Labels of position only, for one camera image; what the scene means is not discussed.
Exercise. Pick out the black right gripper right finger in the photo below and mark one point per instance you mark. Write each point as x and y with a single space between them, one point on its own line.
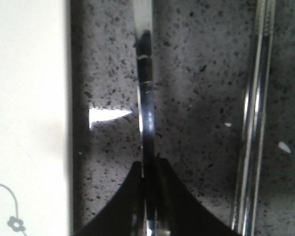
178 213

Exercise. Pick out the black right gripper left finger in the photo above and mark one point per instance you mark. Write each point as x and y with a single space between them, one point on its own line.
123 215

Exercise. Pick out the silver fork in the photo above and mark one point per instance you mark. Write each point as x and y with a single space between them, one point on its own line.
142 10

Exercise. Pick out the beige rabbit serving tray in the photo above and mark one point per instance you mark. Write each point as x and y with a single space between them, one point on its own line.
35 118

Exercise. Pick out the silver metal chopstick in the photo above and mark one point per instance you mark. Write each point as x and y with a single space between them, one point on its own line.
242 174
261 98

